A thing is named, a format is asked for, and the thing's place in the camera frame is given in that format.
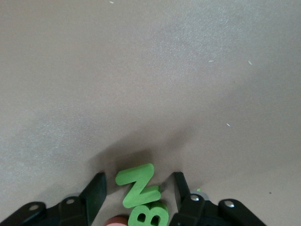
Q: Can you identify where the pink foam letter Q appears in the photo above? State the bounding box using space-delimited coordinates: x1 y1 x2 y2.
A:
105 215 129 226

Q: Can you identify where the green foam letter B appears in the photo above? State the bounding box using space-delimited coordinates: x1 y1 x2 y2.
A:
127 201 169 226

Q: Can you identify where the brown table mat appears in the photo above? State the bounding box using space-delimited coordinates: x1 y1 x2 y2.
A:
0 0 301 226

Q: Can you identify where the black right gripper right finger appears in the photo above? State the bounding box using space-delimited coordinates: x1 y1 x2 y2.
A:
168 171 268 226

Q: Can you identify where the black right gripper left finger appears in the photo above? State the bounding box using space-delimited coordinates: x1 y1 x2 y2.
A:
0 172 107 226

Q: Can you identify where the green foam letter N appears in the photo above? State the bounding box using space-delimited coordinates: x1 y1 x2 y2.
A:
115 163 161 209

